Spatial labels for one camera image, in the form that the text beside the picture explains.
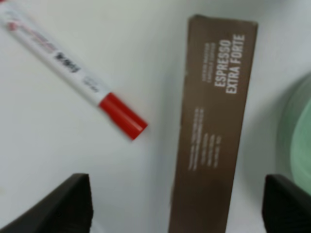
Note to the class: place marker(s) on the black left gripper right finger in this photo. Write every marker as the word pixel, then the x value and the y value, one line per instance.
pixel 286 207

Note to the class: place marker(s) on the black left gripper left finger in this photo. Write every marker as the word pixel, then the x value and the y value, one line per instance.
pixel 67 209

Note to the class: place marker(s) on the green plate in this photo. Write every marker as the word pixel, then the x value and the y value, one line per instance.
pixel 294 136

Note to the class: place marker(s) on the brown espresso capsule box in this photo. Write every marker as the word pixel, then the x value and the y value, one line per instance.
pixel 219 61

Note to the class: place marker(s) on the white marker red cap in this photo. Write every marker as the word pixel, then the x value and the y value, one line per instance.
pixel 68 68

